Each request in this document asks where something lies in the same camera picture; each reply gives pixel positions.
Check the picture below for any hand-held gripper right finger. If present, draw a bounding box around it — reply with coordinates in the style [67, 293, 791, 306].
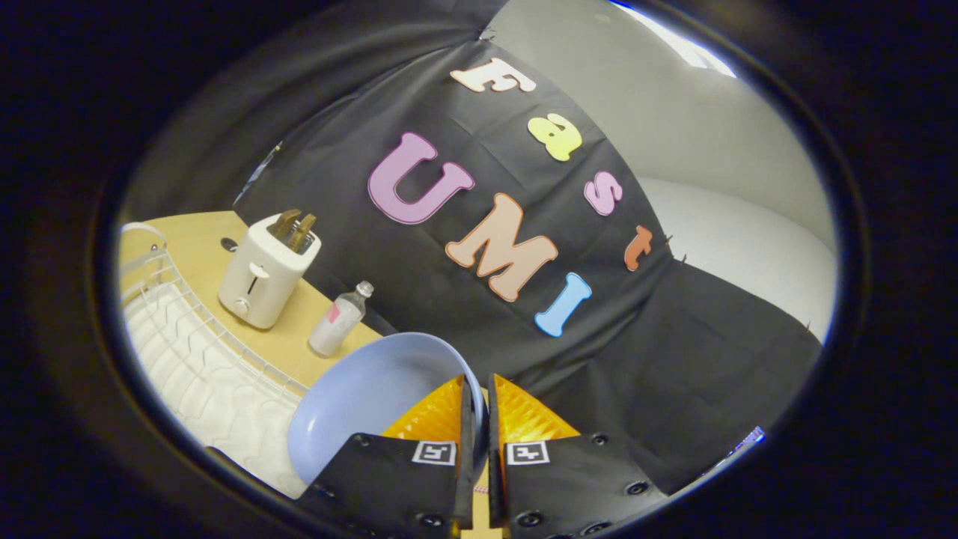
[488, 374, 669, 539]

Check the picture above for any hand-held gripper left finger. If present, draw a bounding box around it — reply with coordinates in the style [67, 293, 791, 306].
[298, 375, 475, 539]

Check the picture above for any light blue plate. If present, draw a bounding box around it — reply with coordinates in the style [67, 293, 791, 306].
[287, 332, 489, 486]

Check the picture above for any white wire dish rack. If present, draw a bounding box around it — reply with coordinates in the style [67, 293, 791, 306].
[120, 222, 311, 499]

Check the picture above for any small clear plastic bottle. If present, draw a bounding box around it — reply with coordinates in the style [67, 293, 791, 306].
[308, 281, 375, 358]

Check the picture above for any black backdrop cloth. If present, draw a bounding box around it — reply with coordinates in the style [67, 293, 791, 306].
[123, 0, 824, 496]

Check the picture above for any white toaster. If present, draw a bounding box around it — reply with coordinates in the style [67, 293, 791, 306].
[218, 213, 323, 330]

